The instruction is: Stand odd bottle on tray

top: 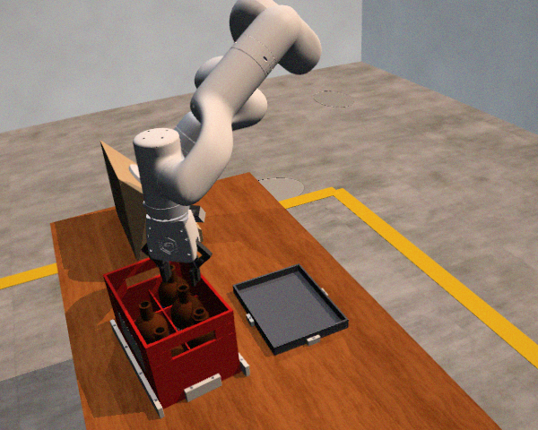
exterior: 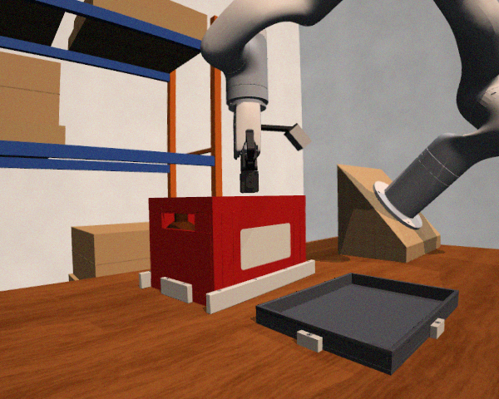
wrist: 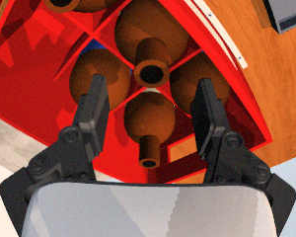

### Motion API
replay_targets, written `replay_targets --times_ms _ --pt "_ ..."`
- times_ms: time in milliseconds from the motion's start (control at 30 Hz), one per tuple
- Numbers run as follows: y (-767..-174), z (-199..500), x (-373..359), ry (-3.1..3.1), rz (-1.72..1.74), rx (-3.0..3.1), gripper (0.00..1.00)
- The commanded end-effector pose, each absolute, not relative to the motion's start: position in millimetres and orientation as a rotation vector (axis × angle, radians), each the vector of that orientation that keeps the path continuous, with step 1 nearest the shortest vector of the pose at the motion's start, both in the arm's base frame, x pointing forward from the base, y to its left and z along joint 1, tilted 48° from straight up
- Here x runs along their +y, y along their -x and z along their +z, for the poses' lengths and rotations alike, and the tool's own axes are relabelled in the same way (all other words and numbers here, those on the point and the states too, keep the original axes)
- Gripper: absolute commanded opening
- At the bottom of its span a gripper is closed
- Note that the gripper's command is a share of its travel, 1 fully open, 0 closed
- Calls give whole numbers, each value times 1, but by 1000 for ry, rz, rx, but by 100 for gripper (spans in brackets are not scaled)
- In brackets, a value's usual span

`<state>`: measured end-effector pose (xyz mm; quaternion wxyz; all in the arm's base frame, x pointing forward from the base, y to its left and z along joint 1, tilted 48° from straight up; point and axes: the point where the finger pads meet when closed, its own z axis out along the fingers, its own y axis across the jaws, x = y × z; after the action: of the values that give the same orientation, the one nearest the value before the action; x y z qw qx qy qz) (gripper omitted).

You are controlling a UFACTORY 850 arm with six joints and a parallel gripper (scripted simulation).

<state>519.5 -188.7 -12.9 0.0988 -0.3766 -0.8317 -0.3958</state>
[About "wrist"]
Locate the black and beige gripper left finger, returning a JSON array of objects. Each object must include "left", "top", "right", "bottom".
[{"left": 0, "top": 74, "right": 110, "bottom": 237}]

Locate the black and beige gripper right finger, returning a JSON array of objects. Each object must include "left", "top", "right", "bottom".
[{"left": 191, "top": 78, "right": 296, "bottom": 237}]

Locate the red crate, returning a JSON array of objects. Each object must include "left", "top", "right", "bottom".
[{"left": 0, "top": 0, "right": 273, "bottom": 184}]

